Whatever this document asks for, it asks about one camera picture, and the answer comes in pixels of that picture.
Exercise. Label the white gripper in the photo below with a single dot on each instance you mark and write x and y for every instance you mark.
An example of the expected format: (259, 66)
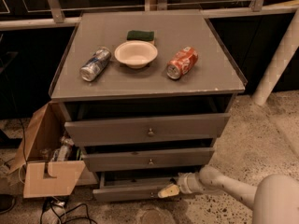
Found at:
(184, 184)

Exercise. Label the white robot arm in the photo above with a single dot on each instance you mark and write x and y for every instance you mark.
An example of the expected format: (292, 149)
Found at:
(275, 200)

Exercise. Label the grey middle drawer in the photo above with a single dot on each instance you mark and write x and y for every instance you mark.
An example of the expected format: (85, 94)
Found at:
(148, 159)

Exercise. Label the plastic bottles in box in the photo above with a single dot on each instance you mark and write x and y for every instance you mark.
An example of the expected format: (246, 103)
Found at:
(65, 152)

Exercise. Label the red soda can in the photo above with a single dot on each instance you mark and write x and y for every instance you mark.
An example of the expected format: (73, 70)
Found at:
(182, 63)

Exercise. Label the grey bottom drawer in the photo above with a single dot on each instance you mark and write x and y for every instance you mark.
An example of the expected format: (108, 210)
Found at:
(130, 186)

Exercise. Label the grey drawer cabinet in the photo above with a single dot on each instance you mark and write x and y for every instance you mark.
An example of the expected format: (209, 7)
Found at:
(123, 93)

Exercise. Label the grey top drawer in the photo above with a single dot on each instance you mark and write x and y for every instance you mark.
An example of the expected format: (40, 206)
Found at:
(146, 130)

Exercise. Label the silver blue soda can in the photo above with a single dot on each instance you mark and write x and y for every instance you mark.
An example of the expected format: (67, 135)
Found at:
(95, 65)

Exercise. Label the green sponge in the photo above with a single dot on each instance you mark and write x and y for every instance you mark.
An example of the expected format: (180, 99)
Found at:
(146, 36)

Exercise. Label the grey drawer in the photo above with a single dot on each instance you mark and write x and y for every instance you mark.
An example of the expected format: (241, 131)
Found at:
(148, 159)
(130, 186)
(146, 130)

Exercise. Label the metal railing frame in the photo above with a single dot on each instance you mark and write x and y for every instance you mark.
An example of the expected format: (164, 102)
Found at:
(27, 14)

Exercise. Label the white paper bowl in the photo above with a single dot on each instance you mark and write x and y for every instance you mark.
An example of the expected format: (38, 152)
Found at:
(135, 54)

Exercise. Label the open cardboard box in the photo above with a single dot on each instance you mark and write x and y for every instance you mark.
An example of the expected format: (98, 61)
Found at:
(45, 178)

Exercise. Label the white diagonal pole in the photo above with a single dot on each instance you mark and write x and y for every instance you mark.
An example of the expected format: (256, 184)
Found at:
(279, 62)

